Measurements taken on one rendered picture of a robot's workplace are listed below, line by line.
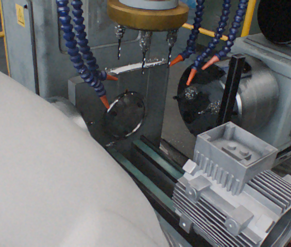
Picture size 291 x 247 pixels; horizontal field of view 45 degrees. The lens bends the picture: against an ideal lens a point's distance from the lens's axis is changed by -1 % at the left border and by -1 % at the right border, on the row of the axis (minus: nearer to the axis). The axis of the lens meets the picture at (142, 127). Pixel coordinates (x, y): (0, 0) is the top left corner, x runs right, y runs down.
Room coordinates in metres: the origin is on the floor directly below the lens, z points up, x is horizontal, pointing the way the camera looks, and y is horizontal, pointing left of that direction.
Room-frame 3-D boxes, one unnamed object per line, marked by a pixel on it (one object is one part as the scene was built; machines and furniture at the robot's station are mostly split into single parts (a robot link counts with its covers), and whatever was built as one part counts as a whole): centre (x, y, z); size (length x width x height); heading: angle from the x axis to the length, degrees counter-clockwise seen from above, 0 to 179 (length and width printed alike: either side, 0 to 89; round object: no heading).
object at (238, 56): (0.75, -0.20, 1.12); 0.04 x 0.03 x 0.26; 40
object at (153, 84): (0.88, 0.09, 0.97); 0.30 x 0.11 x 0.34; 130
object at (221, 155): (0.56, -0.18, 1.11); 0.12 x 0.11 x 0.07; 41
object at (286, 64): (1.15, -0.47, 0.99); 0.35 x 0.31 x 0.37; 130
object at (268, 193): (0.53, -0.21, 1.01); 0.20 x 0.19 x 0.19; 41
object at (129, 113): (0.83, 0.05, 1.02); 0.15 x 0.02 x 0.15; 130
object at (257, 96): (0.98, -0.27, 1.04); 0.41 x 0.25 x 0.25; 130
